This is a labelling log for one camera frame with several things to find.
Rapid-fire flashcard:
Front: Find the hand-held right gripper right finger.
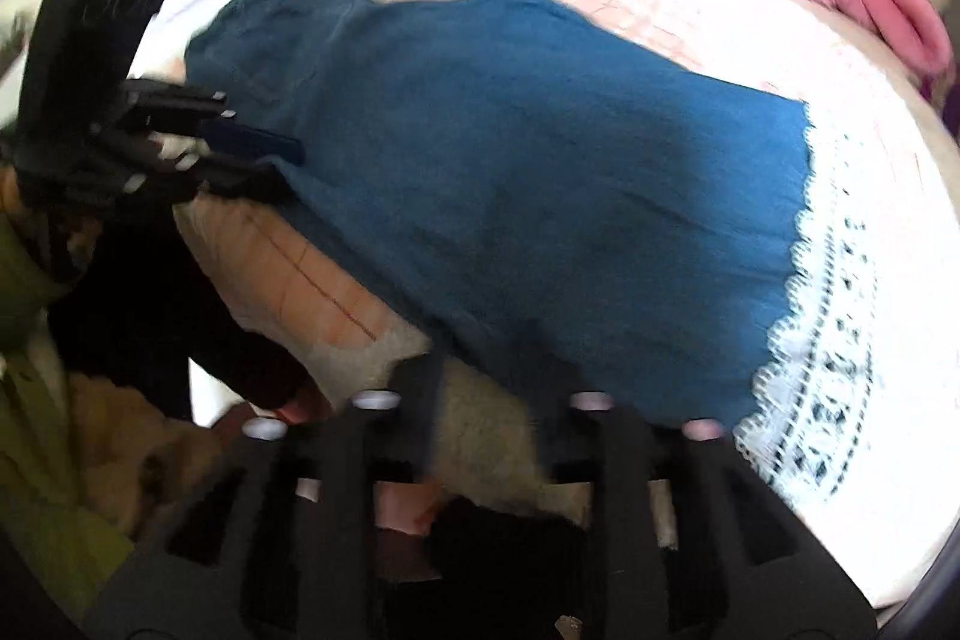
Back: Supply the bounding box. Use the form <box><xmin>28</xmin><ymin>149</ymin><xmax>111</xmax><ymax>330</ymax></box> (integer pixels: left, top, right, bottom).
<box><xmin>550</xmin><ymin>389</ymin><xmax>878</xmax><ymax>640</ymax></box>

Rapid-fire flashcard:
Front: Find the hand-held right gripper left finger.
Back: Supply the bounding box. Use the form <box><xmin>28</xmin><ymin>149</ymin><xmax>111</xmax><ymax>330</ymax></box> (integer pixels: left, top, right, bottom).
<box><xmin>82</xmin><ymin>355</ymin><xmax>445</xmax><ymax>640</ymax></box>

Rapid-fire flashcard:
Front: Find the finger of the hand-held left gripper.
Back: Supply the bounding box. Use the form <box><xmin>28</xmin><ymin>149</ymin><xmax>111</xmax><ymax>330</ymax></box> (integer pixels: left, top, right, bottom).
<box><xmin>148</xmin><ymin>155</ymin><xmax>292</xmax><ymax>205</ymax></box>
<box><xmin>124</xmin><ymin>80</ymin><xmax>306</xmax><ymax>166</ymax></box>

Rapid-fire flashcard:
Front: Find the blue denim pants lace trim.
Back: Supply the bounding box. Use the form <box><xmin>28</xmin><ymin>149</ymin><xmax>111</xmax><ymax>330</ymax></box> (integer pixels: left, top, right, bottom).
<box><xmin>184</xmin><ymin>0</ymin><xmax>882</xmax><ymax>525</ymax></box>

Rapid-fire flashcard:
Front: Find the dark cloth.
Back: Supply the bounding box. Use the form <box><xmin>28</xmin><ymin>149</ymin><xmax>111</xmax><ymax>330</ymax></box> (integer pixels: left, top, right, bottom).
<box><xmin>49</xmin><ymin>220</ymin><xmax>316</xmax><ymax>420</ymax></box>

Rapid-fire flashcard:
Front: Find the tan fuzzy cloth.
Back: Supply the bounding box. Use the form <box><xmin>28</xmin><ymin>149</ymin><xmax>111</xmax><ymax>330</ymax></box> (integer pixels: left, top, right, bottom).
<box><xmin>71</xmin><ymin>377</ymin><xmax>226</xmax><ymax>536</ymax></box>

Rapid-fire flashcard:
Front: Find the cream orange fleece blanket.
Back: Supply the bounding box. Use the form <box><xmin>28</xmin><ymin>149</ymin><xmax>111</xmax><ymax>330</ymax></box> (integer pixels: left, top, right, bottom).
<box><xmin>124</xmin><ymin>0</ymin><xmax>960</xmax><ymax>611</ymax></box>

